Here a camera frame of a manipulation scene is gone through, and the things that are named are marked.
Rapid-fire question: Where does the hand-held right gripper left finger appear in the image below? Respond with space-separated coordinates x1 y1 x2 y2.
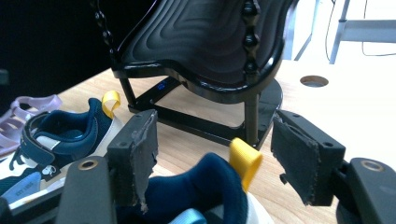
106 108 159 214

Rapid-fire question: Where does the navy and white sneaker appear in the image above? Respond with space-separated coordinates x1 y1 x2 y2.
115 137 276 224
0 90 126 206

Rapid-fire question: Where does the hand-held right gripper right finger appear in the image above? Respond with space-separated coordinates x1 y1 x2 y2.
270 109 347 207

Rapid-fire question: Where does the white desk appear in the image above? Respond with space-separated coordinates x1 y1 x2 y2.
281 0 396 64

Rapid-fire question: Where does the red and black shoe rack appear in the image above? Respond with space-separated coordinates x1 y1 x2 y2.
90 0 300 150

